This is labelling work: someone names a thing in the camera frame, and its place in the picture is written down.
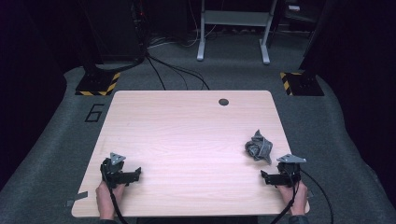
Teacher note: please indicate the dark round table grommet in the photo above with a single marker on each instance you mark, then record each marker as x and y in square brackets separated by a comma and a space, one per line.
[223, 102]

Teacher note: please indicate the person's right hand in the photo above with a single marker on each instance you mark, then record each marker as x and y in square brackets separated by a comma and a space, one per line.
[299, 199]

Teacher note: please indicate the black cabinet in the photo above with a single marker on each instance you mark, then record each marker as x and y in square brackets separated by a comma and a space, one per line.
[115, 28]

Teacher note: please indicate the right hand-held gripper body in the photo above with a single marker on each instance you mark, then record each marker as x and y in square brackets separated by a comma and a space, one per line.
[289, 174]

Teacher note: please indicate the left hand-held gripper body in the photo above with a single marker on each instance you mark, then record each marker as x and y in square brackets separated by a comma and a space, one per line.
[112, 172]

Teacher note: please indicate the grey towel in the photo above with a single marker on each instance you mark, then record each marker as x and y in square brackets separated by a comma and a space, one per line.
[258, 147]

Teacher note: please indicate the dark stand column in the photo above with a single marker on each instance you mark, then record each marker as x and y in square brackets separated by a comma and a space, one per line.
[320, 37]

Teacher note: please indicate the black striped stand base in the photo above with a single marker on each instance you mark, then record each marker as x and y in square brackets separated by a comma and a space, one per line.
[303, 84]
[98, 84]

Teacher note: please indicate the white metal desk frame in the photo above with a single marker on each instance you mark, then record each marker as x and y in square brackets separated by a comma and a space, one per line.
[235, 18]

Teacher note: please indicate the person's left hand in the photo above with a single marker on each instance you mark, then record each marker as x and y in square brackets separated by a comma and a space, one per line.
[105, 200]

